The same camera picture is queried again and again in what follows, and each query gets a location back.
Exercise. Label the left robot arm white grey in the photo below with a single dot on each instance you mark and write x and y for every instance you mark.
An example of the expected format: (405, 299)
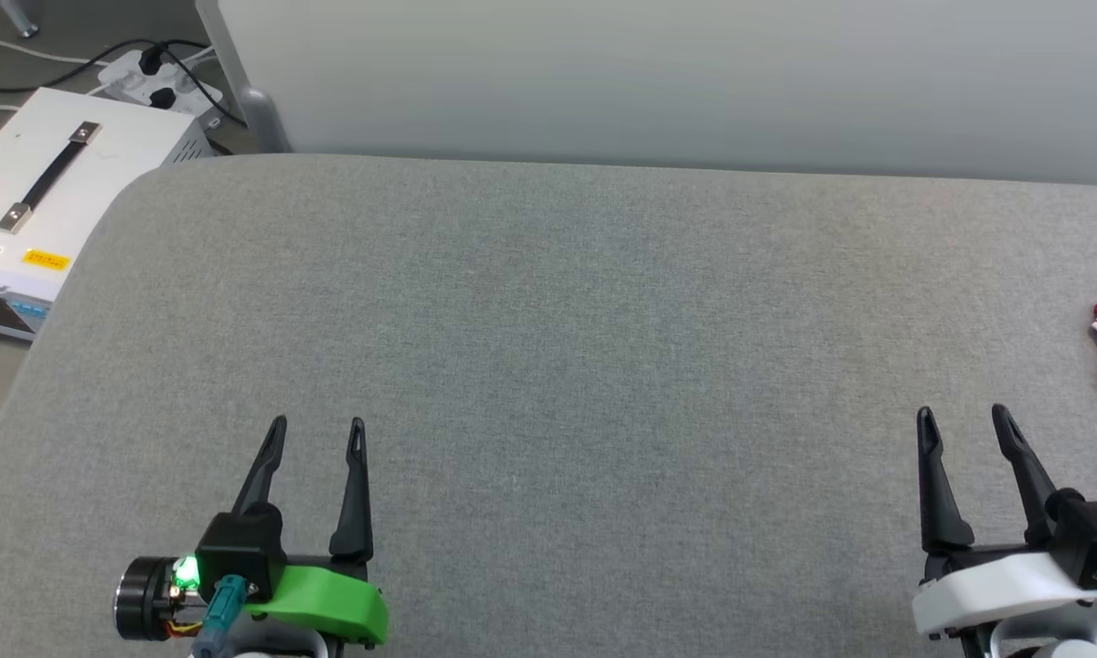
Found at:
(146, 599)

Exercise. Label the grey metal frame post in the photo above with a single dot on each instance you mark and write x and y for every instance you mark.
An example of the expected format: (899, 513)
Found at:
(20, 14)

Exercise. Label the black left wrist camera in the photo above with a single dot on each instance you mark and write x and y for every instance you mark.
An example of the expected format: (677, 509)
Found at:
(238, 548)

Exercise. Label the black power plug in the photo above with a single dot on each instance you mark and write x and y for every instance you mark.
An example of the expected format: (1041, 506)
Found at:
(153, 60)
(165, 97)

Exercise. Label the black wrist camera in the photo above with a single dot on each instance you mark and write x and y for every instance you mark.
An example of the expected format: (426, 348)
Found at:
(238, 548)
(1092, 539)

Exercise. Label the white power strip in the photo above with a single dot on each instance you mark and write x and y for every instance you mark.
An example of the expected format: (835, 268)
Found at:
(128, 78)

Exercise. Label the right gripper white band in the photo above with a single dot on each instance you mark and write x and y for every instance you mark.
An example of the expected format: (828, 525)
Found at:
(996, 594)

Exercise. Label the white power supply box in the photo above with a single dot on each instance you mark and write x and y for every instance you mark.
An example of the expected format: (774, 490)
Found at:
(18, 160)

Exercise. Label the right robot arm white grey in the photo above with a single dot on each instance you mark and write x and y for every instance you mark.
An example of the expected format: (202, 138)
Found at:
(1060, 642)

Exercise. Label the white partition panel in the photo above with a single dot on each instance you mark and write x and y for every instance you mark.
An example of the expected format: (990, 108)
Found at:
(649, 82)

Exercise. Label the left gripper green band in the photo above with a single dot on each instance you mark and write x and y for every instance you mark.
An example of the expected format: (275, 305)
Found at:
(329, 599)

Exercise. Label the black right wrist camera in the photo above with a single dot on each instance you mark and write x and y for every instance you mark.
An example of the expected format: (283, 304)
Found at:
(1092, 539)

